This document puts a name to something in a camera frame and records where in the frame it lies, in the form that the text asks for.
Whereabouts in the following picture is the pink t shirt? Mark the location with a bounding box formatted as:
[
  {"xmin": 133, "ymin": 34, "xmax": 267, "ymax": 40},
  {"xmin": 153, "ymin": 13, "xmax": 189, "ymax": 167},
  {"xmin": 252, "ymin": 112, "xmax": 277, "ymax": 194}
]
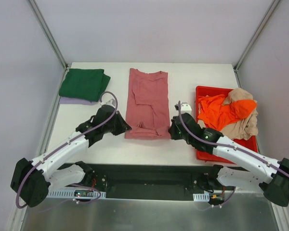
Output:
[{"xmin": 125, "ymin": 68, "xmax": 171, "ymax": 140}]

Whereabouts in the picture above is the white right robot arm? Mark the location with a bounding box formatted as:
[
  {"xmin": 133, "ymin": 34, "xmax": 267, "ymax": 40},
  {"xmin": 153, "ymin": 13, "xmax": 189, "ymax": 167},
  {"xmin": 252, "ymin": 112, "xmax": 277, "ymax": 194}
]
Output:
[{"xmin": 169, "ymin": 113, "xmax": 289, "ymax": 207}]

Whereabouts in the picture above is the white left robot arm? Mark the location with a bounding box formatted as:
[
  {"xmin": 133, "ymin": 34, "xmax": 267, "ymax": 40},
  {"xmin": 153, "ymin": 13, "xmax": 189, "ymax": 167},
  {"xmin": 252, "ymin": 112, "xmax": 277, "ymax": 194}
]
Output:
[{"xmin": 11, "ymin": 105, "xmax": 131, "ymax": 208}]

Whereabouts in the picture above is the red plastic bin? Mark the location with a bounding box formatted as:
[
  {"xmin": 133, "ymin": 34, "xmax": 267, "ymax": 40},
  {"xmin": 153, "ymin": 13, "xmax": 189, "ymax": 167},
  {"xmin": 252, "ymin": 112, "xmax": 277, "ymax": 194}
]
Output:
[{"xmin": 195, "ymin": 86, "xmax": 259, "ymax": 165}]

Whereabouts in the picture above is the orange t shirt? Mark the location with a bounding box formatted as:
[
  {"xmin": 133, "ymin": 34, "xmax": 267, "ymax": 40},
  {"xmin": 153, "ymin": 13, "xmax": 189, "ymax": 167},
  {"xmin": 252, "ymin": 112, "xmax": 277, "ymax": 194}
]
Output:
[{"xmin": 198, "ymin": 94, "xmax": 257, "ymax": 131}]

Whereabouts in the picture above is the green folded t shirt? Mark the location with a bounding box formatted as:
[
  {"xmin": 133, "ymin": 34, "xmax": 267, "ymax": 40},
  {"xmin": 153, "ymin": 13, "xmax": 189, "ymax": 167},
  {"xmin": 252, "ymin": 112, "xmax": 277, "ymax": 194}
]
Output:
[{"xmin": 59, "ymin": 68, "xmax": 111, "ymax": 102}]

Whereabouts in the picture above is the lavender folded t shirt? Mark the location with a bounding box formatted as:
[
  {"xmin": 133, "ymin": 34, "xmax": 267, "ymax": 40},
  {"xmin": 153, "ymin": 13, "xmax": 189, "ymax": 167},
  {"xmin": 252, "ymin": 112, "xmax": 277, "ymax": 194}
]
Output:
[{"xmin": 59, "ymin": 97, "xmax": 100, "ymax": 105}]

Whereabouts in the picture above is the beige t shirt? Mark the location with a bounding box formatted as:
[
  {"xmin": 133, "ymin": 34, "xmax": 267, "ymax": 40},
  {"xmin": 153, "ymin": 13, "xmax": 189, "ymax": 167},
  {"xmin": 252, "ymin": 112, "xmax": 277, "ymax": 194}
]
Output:
[{"xmin": 199, "ymin": 88, "xmax": 258, "ymax": 140}]

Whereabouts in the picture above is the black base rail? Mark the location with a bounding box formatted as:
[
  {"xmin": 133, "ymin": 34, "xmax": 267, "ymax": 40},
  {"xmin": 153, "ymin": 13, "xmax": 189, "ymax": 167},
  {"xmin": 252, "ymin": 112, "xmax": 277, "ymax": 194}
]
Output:
[{"xmin": 55, "ymin": 163, "xmax": 235, "ymax": 200}]

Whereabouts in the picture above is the white right cable duct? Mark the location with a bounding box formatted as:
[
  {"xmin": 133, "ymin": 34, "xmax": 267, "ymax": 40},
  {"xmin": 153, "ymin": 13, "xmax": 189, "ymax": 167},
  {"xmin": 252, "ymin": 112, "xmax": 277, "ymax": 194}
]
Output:
[{"xmin": 193, "ymin": 192, "xmax": 210, "ymax": 202}]

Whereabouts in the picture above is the white cable duct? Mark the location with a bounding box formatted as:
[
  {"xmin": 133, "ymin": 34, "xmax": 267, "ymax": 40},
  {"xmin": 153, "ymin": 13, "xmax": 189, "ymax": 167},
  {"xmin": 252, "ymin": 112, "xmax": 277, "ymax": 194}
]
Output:
[
  {"xmin": 193, "ymin": 192, "xmax": 210, "ymax": 202},
  {"xmin": 46, "ymin": 189, "xmax": 106, "ymax": 200}
]

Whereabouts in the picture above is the white left cable duct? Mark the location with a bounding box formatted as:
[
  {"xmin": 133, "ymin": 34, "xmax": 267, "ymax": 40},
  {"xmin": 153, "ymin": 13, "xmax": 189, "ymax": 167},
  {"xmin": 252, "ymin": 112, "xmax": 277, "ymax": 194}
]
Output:
[{"xmin": 46, "ymin": 189, "xmax": 106, "ymax": 200}]

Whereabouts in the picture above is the left aluminium frame post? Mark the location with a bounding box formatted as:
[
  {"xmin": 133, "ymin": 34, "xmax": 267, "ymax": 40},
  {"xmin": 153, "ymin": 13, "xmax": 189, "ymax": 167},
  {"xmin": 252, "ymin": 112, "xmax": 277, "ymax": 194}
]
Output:
[{"xmin": 26, "ymin": 0, "xmax": 68, "ymax": 70}]

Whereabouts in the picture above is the aluminium frame post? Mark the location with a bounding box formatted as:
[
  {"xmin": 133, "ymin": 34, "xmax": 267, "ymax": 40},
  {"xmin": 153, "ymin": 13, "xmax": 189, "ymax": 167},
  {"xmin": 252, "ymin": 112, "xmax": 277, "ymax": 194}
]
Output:
[
  {"xmin": 26, "ymin": 0, "xmax": 68, "ymax": 70},
  {"xmin": 233, "ymin": 0, "xmax": 282, "ymax": 72}
]

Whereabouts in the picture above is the right aluminium frame post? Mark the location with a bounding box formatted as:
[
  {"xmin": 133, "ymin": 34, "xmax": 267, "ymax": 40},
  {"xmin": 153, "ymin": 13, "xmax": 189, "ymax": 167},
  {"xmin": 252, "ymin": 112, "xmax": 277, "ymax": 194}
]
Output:
[{"xmin": 233, "ymin": 0, "xmax": 282, "ymax": 72}]

